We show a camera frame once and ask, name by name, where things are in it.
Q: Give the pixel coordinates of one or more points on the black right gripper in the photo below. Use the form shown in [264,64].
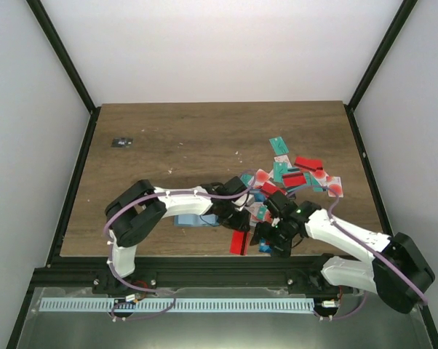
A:
[262,232]

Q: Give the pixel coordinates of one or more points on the black VIP card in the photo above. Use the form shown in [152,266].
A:
[121,142]

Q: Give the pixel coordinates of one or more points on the red card far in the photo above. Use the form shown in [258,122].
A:
[308,164]

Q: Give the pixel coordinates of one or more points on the blue card holder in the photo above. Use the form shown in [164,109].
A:
[195,221]

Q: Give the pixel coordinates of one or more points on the white card red circle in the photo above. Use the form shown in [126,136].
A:
[259,213]

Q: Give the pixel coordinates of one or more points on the black frame post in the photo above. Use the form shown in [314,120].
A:
[61,52]
[394,29]

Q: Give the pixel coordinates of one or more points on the black left frame post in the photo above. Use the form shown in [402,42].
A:
[61,52]

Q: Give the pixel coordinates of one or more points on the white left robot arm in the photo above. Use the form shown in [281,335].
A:
[136,212]

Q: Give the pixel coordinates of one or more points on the light blue slotted cable duct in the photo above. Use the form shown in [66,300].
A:
[181,305]

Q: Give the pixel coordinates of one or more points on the black right frame post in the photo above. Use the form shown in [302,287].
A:
[394,29]

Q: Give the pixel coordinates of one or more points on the red card black stripe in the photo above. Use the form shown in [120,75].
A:
[239,243]

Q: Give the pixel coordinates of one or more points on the blue card front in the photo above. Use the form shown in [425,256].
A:
[264,247]

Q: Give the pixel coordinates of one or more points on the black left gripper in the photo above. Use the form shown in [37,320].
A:
[239,225]

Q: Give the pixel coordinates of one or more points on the teal card far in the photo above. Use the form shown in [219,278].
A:
[279,146]

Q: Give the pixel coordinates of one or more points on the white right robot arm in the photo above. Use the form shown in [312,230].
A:
[391,267]

